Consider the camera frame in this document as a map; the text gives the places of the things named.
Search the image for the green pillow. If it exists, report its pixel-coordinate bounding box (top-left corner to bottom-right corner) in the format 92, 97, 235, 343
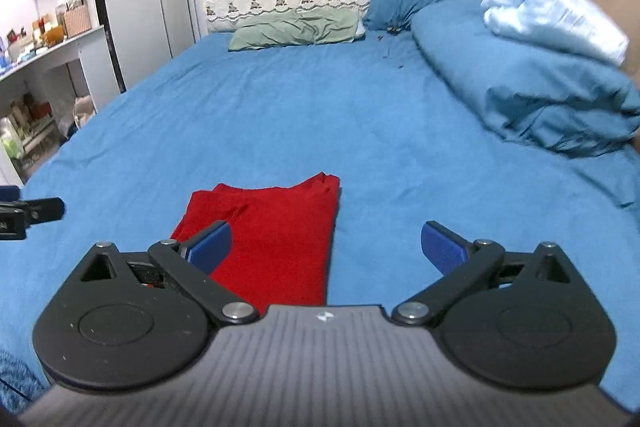
228, 9, 360, 52

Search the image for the cluttered low shelf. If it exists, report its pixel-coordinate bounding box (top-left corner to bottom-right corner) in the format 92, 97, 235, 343
0, 91, 59, 170

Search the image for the light blue blanket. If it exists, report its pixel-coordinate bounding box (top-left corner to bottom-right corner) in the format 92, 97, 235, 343
481, 0, 630, 66

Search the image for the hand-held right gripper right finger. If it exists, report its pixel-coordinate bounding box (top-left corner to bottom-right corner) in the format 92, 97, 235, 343
391, 221, 581, 327

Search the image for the red knit sweater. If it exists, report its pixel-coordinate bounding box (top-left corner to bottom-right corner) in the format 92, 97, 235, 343
170, 173, 343, 307

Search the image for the blue duvet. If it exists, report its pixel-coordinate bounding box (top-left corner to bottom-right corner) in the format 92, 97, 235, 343
411, 0, 640, 158

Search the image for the white desk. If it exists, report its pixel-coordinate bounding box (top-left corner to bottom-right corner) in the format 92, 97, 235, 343
0, 25, 109, 188

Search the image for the woven basket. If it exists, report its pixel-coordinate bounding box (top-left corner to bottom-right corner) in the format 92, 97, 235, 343
63, 4, 94, 39

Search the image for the white bag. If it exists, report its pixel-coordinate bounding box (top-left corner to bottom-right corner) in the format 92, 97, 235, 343
72, 95, 97, 130

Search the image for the blue shaggy rug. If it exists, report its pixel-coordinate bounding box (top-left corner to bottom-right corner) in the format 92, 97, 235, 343
0, 346, 49, 414

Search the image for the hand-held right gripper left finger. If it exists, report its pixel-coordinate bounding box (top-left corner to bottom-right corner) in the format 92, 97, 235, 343
70, 221, 260, 326

